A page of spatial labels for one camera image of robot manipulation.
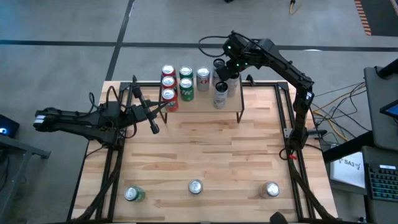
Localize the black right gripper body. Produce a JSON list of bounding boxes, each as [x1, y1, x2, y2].
[[216, 30, 265, 81]]

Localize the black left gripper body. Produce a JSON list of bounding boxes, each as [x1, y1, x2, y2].
[[130, 84, 161, 135]]

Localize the red Fanta strawberry can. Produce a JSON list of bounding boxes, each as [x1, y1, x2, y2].
[[160, 88, 179, 113], [160, 64, 177, 78], [161, 76, 177, 90]]

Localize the slim Celsius Arctic Vibe can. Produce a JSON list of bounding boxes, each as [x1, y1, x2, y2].
[[213, 81, 229, 110], [212, 58, 226, 85], [226, 73, 241, 98]]

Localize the green Sprite can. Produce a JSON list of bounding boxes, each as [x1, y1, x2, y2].
[[178, 77, 195, 102], [178, 65, 195, 80], [123, 185, 146, 203]]

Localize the silver Diet Coke can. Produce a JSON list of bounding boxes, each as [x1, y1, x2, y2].
[[260, 181, 280, 199], [187, 179, 204, 196], [196, 66, 211, 92]]

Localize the wooden shelf black metal legs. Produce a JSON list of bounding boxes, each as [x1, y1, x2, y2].
[[157, 73, 246, 124]]

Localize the grey metal side table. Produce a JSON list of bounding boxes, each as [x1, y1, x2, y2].
[[0, 133, 52, 224]]

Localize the black device with blue light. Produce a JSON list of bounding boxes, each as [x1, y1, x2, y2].
[[0, 114, 21, 139]]

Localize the black desk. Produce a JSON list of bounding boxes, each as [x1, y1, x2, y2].
[[322, 130, 398, 224]]

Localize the black mat orange striped edge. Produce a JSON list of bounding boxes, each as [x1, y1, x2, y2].
[[353, 0, 398, 37]]

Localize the white paper sign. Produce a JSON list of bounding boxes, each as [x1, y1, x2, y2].
[[329, 152, 367, 189]]

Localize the tablet with blue screen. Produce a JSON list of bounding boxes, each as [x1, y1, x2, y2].
[[379, 99, 398, 119]]

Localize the grey desk panel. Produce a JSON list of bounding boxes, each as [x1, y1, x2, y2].
[[363, 66, 398, 152]]

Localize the backlit black keyboard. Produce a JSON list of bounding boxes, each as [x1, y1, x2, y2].
[[366, 163, 398, 202]]

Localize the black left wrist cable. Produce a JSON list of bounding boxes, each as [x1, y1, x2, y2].
[[88, 85, 137, 140]]

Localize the black aluminium frame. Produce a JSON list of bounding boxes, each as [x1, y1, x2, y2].
[[67, 73, 340, 223]]

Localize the black floor cable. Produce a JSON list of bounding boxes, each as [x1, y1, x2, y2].
[[307, 81, 368, 131]]

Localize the yellow floor cable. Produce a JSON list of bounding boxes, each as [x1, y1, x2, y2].
[[310, 89, 366, 142]]

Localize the black cable connector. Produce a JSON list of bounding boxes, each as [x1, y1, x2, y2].
[[307, 129, 328, 138]]

